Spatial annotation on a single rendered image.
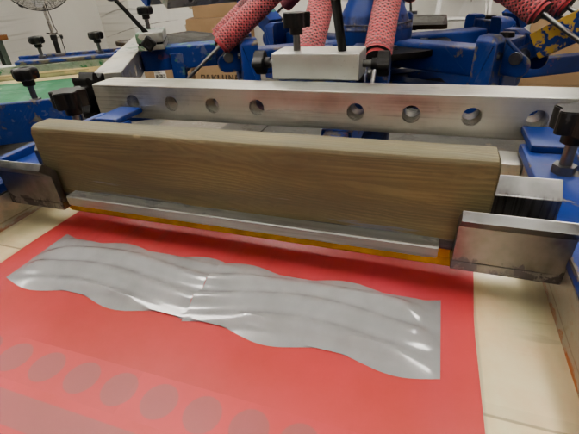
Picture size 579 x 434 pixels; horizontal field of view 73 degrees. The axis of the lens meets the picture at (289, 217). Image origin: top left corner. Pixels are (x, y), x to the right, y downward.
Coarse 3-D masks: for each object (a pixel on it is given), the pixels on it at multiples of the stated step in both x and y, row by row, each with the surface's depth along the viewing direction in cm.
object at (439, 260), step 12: (120, 216) 41; (132, 216) 40; (144, 216) 40; (204, 228) 38; (216, 228) 37; (228, 228) 37; (288, 240) 35; (300, 240) 35; (312, 240) 34; (360, 252) 34; (372, 252) 33; (384, 252) 33; (396, 252) 32; (444, 264) 32
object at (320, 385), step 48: (240, 240) 37; (384, 288) 31; (432, 288) 30; (192, 336) 28; (240, 336) 27; (192, 384) 24; (240, 384) 24; (288, 384) 24; (336, 384) 24; (384, 384) 24; (432, 384) 23; (384, 432) 21; (432, 432) 21; (480, 432) 21
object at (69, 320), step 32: (64, 224) 42; (96, 224) 41; (128, 224) 41; (160, 224) 41; (32, 256) 37; (192, 256) 36; (224, 256) 35; (0, 288) 33; (0, 320) 30; (32, 320) 30; (64, 320) 30; (96, 320) 29; (128, 320) 29; (160, 320) 29; (96, 352) 27; (128, 352) 27
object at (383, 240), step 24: (72, 192) 39; (168, 216) 35; (192, 216) 34; (216, 216) 34; (240, 216) 33; (264, 216) 33; (336, 240) 31; (360, 240) 30; (384, 240) 29; (408, 240) 29; (432, 240) 29
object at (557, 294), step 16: (512, 160) 41; (0, 208) 41; (16, 208) 42; (32, 208) 44; (0, 224) 41; (560, 288) 27; (560, 304) 26; (576, 304) 24; (560, 320) 26; (576, 320) 24; (560, 336) 26; (576, 336) 23; (576, 352) 23; (576, 368) 23; (576, 384) 23
